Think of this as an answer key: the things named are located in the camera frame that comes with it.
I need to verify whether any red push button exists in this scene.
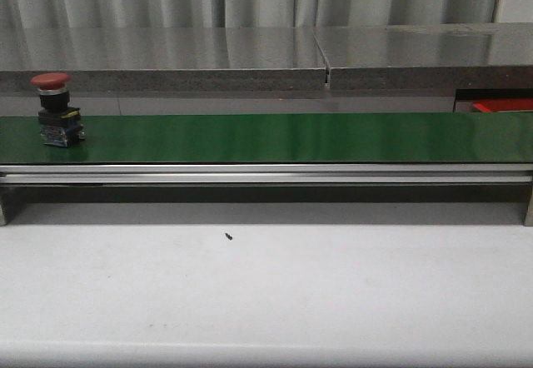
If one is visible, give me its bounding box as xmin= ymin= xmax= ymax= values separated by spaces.
xmin=31 ymin=72 xmax=86 ymax=147

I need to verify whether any grey stone counter right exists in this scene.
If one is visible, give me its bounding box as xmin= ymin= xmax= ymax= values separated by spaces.
xmin=315 ymin=23 xmax=532 ymax=112

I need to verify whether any grey stone counter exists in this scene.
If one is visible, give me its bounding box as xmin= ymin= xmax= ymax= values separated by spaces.
xmin=1 ymin=27 xmax=327 ymax=99
xmin=315 ymin=23 xmax=532 ymax=112

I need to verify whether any grey stone counter left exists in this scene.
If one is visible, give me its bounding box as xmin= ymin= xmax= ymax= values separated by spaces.
xmin=1 ymin=27 xmax=327 ymax=99

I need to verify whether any green conveyor belt unit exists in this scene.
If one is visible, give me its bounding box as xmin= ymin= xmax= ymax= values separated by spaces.
xmin=1 ymin=112 xmax=532 ymax=220

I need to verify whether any red plastic tray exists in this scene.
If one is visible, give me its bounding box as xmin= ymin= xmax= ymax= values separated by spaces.
xmin=473 ymin=98 xmax=533 ymax=112

